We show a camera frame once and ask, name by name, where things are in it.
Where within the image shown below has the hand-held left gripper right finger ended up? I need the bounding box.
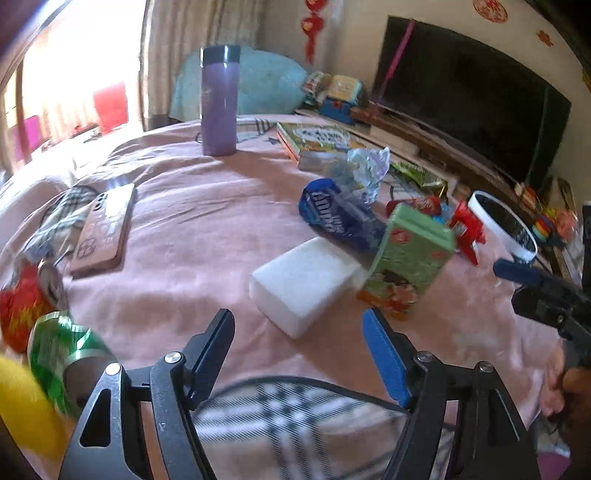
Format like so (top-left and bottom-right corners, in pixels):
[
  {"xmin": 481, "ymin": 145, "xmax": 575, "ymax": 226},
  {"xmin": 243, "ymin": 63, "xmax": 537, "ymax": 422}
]
[{"xmin": 362, "ymin": 307, "xmax": 541, "ymax": 480}]

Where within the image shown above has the crushed green can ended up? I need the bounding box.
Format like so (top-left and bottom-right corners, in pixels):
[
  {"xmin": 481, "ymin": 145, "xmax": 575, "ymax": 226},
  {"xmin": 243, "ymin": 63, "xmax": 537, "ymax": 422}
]
[{"xmin": 28, "ymin": 311, "xmax": 118, "ymax": 417}]

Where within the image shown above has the yellow soft object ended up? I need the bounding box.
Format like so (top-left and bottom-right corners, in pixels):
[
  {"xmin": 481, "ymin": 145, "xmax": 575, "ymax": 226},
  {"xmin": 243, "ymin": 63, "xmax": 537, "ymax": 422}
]
[{"xmin": 0, "ymin": 353, "xmax": 65, "ymax": 462}]

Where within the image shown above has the red snack wrapper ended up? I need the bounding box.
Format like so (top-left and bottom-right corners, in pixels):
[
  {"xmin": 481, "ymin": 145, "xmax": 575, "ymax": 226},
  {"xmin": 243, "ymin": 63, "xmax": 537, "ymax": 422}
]
[{"xmin": 387, "ymin": 195, "xmax": 452, "ymax": 223}]

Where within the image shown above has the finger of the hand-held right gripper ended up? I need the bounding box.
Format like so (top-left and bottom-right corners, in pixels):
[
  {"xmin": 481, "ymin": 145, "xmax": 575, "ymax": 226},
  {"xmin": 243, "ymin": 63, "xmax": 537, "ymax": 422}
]
[
  {"xmin": 493, "ymin": 258, "xmax": 583, "ymax": 297},
  {"xmin": 512, "ymin": 285, "xmax": 580, "ymax": 340}
]

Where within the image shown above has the round red paper cutting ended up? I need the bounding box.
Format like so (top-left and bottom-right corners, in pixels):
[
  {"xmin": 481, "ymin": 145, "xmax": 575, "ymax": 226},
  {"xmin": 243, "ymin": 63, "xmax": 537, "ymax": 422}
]
[{"xmin": 473, "ymin": 0, "xmax": 509, "ymax": 23}]

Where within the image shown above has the beige patterned curtain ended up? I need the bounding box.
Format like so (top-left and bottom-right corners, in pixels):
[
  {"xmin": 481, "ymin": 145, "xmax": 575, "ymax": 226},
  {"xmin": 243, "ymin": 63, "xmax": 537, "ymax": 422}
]
[{"xmin": 143, "ymin": 0, "xmax": 269, "ymax": 132}]

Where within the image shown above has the green cover picture book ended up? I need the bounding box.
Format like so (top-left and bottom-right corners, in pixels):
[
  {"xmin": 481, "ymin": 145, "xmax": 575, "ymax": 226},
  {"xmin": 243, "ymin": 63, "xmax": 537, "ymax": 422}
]
[{"xmin": 276, "ymin": 121, "xmax": 370, "ymax": 163}]

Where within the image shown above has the blue toy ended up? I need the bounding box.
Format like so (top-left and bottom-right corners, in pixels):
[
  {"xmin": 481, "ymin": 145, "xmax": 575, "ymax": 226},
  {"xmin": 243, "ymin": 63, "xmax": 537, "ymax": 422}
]
[{"xmin": 321, "ymin": 97, "xmax": 357, "ymax": 124}]

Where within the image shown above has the green drink carton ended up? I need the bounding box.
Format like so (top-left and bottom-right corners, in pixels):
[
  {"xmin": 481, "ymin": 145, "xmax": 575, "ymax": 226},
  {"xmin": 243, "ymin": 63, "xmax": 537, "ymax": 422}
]
[{"xmin": 356, "ymin": 203, "xmax": 458, "ymax": 321}]

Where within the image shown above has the black flat television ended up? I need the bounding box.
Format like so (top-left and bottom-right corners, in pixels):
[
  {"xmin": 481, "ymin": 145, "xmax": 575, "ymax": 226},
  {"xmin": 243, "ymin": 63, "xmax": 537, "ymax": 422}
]
[{"xmin": 372, "ymin": 15, "xmax": 572, "ymax": 185}]

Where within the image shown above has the red snack bag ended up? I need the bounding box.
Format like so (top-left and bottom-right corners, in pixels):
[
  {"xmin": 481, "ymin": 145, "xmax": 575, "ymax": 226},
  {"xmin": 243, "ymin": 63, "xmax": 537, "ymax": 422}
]
[{"xmin": 0, "ymin": 264, "xmax": 66, "ymax": 354}]

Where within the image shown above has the crumpled clear plastic bag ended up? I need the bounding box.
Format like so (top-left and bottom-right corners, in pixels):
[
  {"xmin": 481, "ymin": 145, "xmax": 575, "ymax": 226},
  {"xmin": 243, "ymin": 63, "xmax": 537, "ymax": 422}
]
[{"xmin": 330, "ymin": 147, "xmax": 392, "ymax": 206}]

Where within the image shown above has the red hanging knot decoration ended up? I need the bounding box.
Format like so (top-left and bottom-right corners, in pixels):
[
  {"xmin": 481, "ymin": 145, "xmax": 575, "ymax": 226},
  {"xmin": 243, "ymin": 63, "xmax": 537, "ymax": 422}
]
[{"xmin": 300, "ymin": 0, "xmax": 331, "ymax": 63}]

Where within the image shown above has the teal cloth cover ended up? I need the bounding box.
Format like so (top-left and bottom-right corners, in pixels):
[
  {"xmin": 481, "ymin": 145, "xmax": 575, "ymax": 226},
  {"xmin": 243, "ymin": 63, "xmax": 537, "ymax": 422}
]
[{"xmin": 170, "ymin": 46, "xmax": 308, "ymax": 121}]

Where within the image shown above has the magenta chair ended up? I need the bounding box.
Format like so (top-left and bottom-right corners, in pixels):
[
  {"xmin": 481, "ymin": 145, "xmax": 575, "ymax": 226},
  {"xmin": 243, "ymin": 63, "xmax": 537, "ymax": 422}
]
[{"xmin": 13, "ymin": 115, "xmax": 49, "ymax": 153}]

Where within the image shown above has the phone in pink case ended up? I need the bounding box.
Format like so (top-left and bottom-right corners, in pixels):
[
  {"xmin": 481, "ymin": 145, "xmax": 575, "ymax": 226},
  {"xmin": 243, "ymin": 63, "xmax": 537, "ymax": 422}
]
[{"xmin": 70, "ymin": 183, "xmax": 137, "ymax": 279}]

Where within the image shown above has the white rim trash bin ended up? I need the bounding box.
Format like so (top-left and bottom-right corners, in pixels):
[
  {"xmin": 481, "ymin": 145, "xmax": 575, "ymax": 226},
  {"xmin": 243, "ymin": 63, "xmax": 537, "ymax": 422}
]
[{"xmin": 467, "ymin": 191, "xmax": 539, "ymax": 264}]

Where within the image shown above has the blue snack wrapper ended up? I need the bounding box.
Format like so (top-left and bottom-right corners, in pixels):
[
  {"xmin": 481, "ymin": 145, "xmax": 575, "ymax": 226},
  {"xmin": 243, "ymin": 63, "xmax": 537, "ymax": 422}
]
[{"xmin": 298, "ymin": 178, "xmax": 389, "ymax": 252}]

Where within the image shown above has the red chair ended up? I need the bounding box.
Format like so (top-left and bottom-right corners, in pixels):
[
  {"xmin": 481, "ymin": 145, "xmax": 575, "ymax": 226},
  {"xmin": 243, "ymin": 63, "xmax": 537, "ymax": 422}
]
[{"xmin": 93, "ymin": 83, "xmax": 129, "ymax": 130}]

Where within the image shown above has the green snack wrapper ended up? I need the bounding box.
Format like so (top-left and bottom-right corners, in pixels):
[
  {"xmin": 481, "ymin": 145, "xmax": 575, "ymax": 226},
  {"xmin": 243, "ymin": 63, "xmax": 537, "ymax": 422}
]
[{"xmin": 390, "ymin": 161, "xmax": 450, "ymax": 198}]

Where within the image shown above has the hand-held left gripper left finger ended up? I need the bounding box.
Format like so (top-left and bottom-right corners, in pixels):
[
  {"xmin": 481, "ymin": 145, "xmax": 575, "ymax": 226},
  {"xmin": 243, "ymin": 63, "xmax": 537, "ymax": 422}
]
[{"xmin": 59, "ymin": 308, "xmax": 236, "ymax": 480}]

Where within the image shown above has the pink thin rod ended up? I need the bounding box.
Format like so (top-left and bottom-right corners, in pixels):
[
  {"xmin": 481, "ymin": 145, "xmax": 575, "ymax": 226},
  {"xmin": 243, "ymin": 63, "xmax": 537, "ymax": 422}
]
[{"xmin": 381, "ymin": 21, "xmax": 415, "ymax": 93}]

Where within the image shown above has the rainbow stacking ring toy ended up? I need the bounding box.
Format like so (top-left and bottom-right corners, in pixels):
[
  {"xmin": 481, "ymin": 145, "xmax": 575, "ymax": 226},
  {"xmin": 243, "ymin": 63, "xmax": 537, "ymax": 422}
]
[{"xmin": 531, "ymin": 217, "xmax": 558, "ymax": 241}]

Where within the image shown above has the purple thermos bottle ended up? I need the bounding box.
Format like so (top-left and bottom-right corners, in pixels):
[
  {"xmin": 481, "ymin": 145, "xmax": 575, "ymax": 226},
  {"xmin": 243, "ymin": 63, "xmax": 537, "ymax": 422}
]
[{"xmin": 199, "ymin": 45, "xmax": 241, "ymax": 157}]

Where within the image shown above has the white foam block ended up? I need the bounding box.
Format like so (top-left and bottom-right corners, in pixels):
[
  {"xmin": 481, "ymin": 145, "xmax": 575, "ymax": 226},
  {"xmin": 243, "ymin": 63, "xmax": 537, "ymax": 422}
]
[{"xmin": 249, "ymin": 236, "xmax": 368, "ymax": 340}]

